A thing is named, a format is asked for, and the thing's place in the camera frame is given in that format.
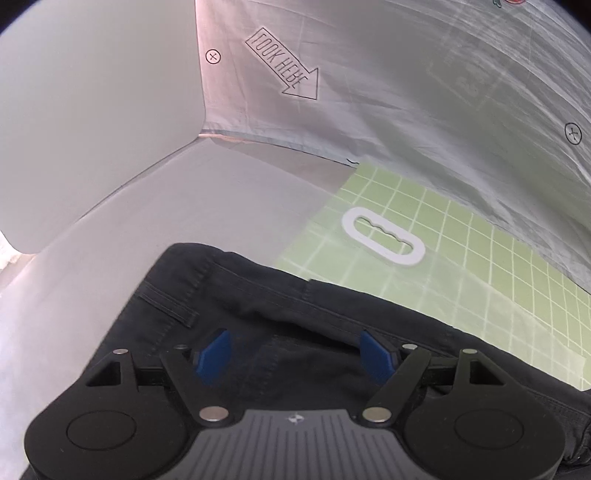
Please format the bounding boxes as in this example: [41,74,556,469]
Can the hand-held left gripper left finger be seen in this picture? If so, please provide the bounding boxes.
[85,329,232,425]

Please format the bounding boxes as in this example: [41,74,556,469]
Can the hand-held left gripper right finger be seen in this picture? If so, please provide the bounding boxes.
[360,330,506,425]

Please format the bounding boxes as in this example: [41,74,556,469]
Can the black pants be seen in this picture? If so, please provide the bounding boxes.
[18,243,591,480]

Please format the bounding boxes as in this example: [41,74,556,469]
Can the green grid mat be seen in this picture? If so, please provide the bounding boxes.
[272,161,591,393]

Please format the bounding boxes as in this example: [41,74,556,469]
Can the white printed cloth sheet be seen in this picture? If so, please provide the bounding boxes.
[194,0,591,294]

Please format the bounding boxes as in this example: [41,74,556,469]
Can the white oval handle ring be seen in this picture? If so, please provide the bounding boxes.
[342,207,426,267]

